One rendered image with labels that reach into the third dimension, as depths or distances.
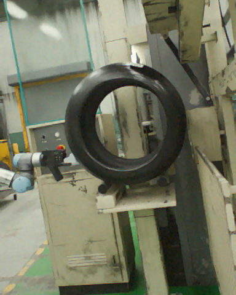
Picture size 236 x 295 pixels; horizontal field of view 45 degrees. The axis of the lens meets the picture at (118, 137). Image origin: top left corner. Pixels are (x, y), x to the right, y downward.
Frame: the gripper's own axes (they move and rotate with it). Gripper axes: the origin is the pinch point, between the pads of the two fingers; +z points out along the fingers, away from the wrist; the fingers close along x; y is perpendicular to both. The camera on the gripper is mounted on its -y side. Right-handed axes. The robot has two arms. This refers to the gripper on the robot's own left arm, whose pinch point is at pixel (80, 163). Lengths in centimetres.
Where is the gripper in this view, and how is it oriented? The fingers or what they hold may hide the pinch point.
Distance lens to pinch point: 146.6
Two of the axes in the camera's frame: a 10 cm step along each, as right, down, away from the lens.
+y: -0.5, -10.0, -0.8
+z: 9.8, -0.3, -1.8
